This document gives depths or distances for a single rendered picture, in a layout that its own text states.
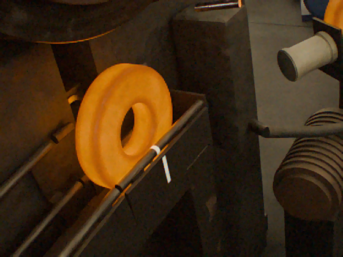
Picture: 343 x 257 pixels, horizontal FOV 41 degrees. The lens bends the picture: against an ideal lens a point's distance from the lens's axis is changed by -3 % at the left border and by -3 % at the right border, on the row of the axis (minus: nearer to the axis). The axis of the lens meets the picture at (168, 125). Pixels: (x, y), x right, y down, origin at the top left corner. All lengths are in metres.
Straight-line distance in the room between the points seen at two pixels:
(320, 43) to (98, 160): 0.46
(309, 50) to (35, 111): 0.48
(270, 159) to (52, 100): 1.21
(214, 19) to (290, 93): 1.39
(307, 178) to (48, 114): 0.45
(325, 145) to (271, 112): 1.09
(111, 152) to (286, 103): 1.50
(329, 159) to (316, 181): 0.05
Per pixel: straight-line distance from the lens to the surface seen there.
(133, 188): 0.55
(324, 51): 0.84
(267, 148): 1.75
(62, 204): 0.57
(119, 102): 0.55
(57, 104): 0.58
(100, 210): 0.53
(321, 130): 0.84
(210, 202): 0.73
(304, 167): 0.82
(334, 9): 0.85
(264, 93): 2.07
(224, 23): 0.69
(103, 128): 0.53
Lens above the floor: 1.05
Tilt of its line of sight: 33 degrees down
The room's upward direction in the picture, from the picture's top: 12 degrees counter-clockwise
